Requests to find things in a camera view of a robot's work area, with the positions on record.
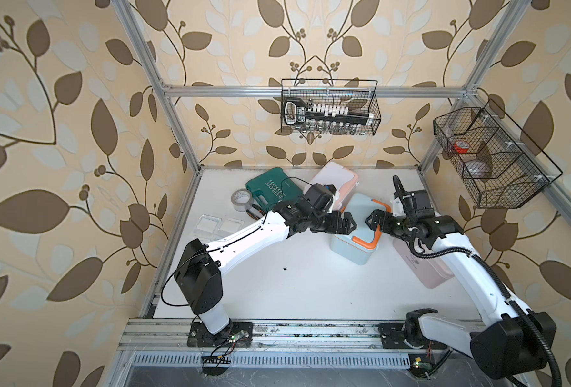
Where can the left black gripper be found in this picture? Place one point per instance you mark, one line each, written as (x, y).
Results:
(334, 226)

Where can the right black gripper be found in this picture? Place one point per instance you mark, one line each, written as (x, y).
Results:
(376, 215)

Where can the blue box orange trim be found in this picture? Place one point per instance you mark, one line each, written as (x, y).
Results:
(360, 244)

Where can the white box pink trim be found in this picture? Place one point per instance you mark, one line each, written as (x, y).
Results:
(344, 180)

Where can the pink first aid box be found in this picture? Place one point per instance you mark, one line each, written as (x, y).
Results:
(431, 273)

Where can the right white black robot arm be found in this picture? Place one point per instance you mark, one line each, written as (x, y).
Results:
(511, 339)

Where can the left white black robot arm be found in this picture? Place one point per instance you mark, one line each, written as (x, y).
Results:
(200, 271)

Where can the green plastic tool case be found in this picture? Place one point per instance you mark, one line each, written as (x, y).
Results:
(272, 187)

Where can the red tape roll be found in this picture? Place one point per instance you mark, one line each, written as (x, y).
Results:
(461, 147)

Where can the grey duct tape roll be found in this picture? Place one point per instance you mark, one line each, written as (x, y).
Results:
(242, 200)

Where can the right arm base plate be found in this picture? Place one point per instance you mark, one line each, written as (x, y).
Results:
(397, 334)

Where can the back wire basket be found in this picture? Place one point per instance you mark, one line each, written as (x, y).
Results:
(358, 95)

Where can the wire basket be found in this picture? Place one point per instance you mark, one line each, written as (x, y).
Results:
(358, 95)
(506, 166)

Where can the black socket set rail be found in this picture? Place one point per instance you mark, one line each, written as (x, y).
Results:
(295, 111)

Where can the right wire basket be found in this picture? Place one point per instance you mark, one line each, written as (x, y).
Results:
(506, 166)

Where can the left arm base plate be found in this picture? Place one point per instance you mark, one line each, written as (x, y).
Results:
(240, 333)

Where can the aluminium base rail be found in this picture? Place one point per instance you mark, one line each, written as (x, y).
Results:
(315, 335)

